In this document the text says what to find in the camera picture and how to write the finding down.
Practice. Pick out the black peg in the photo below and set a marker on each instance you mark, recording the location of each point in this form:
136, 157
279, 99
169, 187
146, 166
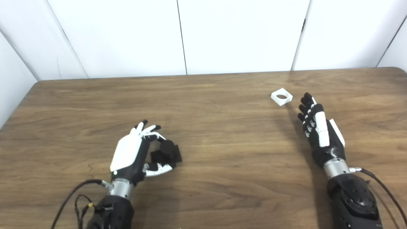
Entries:
168, 151

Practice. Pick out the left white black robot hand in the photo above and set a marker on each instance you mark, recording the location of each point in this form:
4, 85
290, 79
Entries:
127, 152

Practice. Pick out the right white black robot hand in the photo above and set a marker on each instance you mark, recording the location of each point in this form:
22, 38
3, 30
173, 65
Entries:
322, 130

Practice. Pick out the white square piece with hole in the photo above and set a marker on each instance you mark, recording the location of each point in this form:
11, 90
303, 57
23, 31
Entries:
281, 102

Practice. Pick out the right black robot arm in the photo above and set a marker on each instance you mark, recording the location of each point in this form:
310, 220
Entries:
354, 197

